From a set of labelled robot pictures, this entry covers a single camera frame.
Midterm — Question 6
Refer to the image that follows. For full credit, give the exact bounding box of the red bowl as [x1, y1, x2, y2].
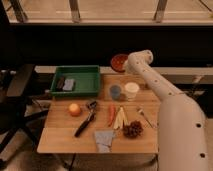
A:
[110, 54, 128, 73]

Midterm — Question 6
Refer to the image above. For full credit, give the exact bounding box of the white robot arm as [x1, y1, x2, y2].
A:
[124, 50, 209, 171]

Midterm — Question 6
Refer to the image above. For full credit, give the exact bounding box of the green plastic tray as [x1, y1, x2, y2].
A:
[50, 65, 101, 97]

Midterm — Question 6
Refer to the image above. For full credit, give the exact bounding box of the blue cup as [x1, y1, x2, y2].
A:
[110, 85, 121, 100]

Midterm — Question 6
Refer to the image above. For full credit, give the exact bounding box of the orange carrot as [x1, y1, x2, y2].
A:
[108, 104, 115, 126]

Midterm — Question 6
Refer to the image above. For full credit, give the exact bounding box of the white bowl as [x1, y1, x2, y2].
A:
[124, 82, 140, 101]

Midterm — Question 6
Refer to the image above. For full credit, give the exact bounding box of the wooden folding table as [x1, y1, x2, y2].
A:
[37, 74, 159, 154]

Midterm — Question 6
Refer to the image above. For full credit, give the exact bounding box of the grey sponge block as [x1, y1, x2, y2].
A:
[62, 79, 75, 91]

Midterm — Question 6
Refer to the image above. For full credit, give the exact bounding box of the orange round fruit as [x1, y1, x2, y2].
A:
[68, 103, 81, 117]

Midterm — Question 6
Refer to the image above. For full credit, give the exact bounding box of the dark sponge block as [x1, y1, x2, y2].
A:
[56, 77, 65, 91]

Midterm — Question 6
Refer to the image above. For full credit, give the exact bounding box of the grey folded cloth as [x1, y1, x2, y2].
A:
[94, 130, 115, 153]

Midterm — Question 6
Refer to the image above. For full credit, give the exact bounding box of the brown pine cone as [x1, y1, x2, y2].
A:
[123, 121, 143, 138]

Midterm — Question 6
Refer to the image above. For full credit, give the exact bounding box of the black chair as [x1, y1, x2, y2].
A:
[0, 64, 48, 154]

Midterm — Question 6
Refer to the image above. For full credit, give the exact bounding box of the black handled peeler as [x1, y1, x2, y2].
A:
[74, 100, 97, 137]

